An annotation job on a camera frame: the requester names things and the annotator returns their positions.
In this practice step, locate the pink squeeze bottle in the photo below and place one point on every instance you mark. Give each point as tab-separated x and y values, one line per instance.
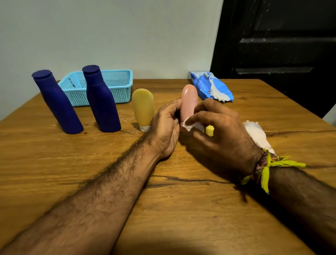
189	103

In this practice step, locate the person's right hand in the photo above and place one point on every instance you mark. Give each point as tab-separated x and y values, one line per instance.
228	139

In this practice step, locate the small yellow bottle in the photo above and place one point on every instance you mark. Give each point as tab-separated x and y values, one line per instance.
209	130

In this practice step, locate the yellow thread wristband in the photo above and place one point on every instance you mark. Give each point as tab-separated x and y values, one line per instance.
267	165

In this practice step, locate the blue wet wipes packet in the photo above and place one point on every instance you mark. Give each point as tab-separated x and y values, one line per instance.
211	86

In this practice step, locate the dark blue bottle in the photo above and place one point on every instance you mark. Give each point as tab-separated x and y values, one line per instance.
57	102
101	99

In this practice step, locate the person's right forearm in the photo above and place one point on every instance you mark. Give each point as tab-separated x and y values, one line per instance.
304	205

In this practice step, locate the person's left hand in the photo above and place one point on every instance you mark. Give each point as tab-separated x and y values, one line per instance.
164	131

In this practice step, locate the person's left forearm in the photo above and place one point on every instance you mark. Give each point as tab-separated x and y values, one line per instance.
91	205

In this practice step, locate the light blue plastic basket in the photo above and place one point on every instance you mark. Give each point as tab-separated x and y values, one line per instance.
105	86

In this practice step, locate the yellow squeeze bottle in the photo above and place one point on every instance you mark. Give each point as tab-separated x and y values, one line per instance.
143	109

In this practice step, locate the person's left thumb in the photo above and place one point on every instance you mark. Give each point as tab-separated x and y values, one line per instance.
172	106

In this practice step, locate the black door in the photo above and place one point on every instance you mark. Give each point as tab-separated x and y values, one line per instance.
275	52

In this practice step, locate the person's right middle finger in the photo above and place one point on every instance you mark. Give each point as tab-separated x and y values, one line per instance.
195	138

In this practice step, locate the person's right thumb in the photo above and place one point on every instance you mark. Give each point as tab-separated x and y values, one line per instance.
203	105

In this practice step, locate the white wet wipe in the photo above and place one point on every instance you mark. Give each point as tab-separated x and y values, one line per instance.
257	136

